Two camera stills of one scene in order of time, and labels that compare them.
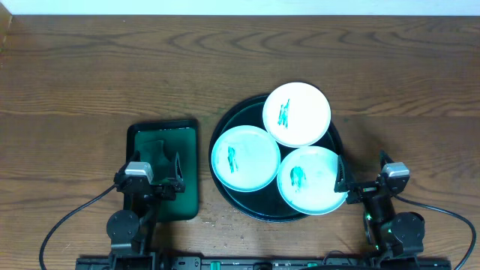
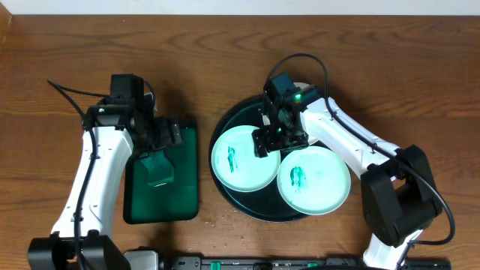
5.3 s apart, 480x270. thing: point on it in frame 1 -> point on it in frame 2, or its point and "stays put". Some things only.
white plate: x=245 y=158 stays put
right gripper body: x=362 y=190 -> x=280 y=137
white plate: x=306 y=181 stays put
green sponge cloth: x=153 y=153 stays put
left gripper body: x=158 y=187 -> x=172 y=131
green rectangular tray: x=180 y=137 stays put
